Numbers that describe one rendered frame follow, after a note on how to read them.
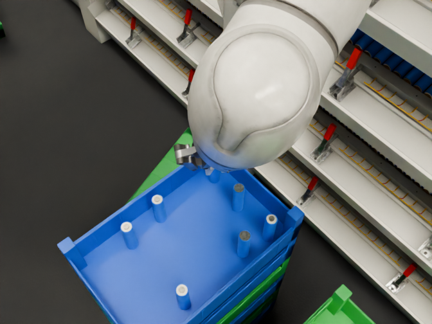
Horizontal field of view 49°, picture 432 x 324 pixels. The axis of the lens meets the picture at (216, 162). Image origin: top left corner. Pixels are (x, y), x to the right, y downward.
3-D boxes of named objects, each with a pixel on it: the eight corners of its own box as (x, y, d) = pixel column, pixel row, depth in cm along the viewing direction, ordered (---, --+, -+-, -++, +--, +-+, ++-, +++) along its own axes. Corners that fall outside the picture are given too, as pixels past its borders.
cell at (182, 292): (183, 312, 70) (180, 299, 64) (175, 303, 71) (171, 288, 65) (193, 304, 70) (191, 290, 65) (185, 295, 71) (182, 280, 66)
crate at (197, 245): (148, 369, 66) (141, 357, 59) (70, 264, 74) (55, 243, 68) (297, 236, 77) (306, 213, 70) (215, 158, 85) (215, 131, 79)
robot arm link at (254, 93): (260, 194, 48) (317, 84, 50) (299, 175, 32) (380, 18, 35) (165, 141, 48) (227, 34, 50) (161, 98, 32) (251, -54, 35)
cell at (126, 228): (131, 251, 75) (124, 234, 70) (124, 243, 76) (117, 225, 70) (140, 244, 76) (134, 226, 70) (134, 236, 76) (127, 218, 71)
